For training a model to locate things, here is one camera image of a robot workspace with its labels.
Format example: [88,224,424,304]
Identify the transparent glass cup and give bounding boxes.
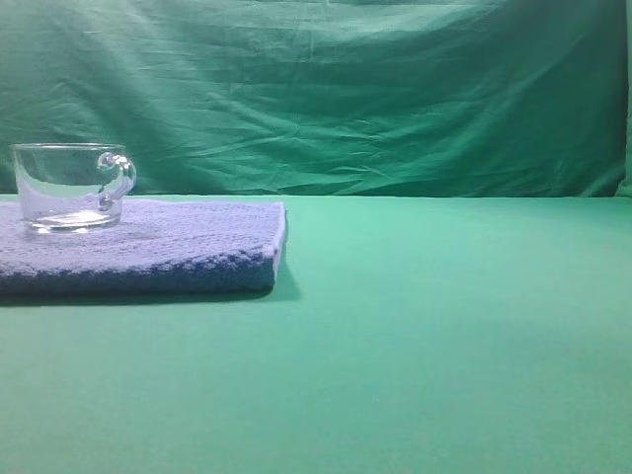
[11,143,137,232]

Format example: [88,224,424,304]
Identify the folded blue towel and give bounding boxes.
[1,198,286,298]

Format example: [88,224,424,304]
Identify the green table cover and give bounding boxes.
[1,197,631,473]

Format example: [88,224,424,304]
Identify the green backdrop cloth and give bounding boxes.
[1,1,631,198]

